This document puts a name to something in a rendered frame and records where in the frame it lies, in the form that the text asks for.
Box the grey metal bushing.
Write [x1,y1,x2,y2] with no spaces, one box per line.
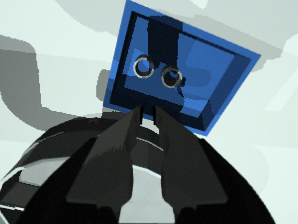
[133,55,154,79]
[161,64,182,88]

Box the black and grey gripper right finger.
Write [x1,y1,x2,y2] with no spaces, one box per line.
[153,105,276,224]

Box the blue crate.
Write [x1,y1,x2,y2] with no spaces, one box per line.
[103,0,261,137]

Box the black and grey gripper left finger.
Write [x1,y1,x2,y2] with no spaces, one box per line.
[15,105,143,224]

